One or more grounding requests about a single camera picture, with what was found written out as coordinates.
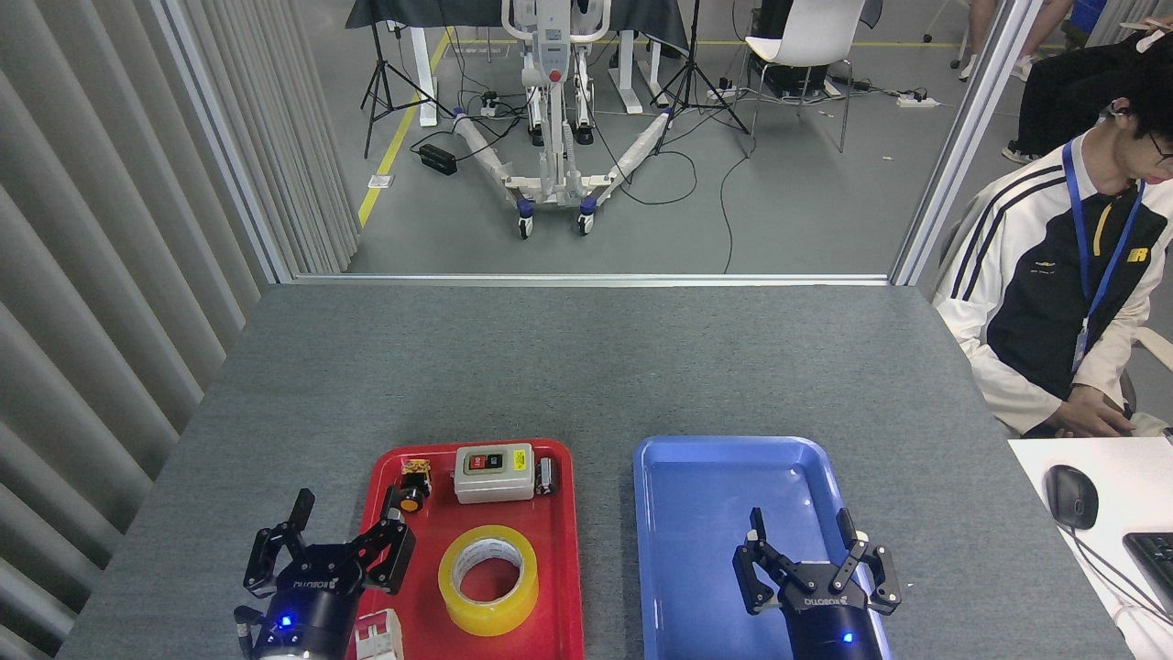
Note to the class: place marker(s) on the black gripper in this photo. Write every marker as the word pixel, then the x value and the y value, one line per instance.
pixel 307 596
pixel 829 623

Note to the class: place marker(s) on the yellow tape roll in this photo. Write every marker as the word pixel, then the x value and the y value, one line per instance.
pixel 490 619

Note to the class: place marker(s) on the person's hand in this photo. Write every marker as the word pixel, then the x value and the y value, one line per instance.
pixel 1086 417

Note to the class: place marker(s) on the white terminal block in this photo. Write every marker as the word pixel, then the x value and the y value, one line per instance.
pixel 378 637

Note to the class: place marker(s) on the blue plastic tray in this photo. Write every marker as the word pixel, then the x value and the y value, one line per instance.
pixel 696 513

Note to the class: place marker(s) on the red plastic tray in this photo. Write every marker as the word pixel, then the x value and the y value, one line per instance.
pixel 559 587

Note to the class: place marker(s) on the black computer mouse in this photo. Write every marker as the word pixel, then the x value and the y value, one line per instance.
pixel 1072 495

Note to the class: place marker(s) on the white side desk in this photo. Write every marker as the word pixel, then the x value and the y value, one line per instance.
pixel 1127 477

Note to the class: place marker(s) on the black keyboard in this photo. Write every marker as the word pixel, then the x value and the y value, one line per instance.
pixel 1156 564

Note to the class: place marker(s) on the person in white-black jacket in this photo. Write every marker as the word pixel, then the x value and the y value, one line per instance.
pixel 1035 302

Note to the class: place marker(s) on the grey pleated curtain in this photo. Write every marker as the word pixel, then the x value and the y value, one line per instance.
pixel 110 229

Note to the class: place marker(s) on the black power adapter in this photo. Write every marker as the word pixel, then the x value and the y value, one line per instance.
pixel 438 159

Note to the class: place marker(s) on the white stand on wheels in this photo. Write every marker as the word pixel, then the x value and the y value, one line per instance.
pixel 553 137

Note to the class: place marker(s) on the black tripod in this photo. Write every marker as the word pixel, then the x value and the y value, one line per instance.
pixel 694 82
pixel 378 82

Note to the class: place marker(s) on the white power strip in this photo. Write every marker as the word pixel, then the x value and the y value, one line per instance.
pixel 916 101

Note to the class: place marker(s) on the white chair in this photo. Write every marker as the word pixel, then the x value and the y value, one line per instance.
pixel 806 37

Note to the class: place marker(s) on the person in dark trousers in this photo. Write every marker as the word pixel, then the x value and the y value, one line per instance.
pixel 1063 92

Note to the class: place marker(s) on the orange push button switch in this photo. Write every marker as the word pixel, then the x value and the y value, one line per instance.
pixel 411 500

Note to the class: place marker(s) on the white two-button switch box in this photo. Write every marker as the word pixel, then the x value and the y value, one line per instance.
pixel 495 484

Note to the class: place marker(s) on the small black cylinder switch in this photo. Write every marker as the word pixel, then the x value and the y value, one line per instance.
pixel 547 477

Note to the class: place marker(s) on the silver frame rail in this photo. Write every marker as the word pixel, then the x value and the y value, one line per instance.
pixel 586 279

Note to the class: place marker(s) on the silver frame post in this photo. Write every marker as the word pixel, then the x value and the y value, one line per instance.
pixel 962 147
pixel 220 137

